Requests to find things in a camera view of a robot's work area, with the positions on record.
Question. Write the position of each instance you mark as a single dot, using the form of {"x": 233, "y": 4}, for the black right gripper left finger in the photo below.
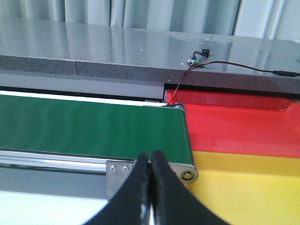
{"x": 131, "y": 204}

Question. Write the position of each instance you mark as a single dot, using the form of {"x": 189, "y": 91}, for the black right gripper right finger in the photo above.
{"x": 172, "y": 203}

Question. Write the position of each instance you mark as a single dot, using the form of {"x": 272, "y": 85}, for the yellow plastic tray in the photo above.
{"x": 248, "y": 189}

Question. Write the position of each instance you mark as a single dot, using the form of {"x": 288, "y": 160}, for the green conveyor belt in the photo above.
{"x": 93, "y": 129}

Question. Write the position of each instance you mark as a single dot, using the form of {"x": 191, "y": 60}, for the red plastic tray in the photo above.
{"x": 240, "y": 123}

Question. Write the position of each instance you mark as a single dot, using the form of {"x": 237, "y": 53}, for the small green circuit board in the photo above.
{"x": 195, "y": 63}

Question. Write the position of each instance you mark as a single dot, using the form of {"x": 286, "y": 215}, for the grey stone counter shelf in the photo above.
{"x": 74, "y": 49}

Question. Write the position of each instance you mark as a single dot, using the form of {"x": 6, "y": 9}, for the black sensor module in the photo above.
{"x": 203, "y": 52}

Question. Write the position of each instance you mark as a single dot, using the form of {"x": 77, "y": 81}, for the grey pleated curtain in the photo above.
{"x": 267, "y": 19}

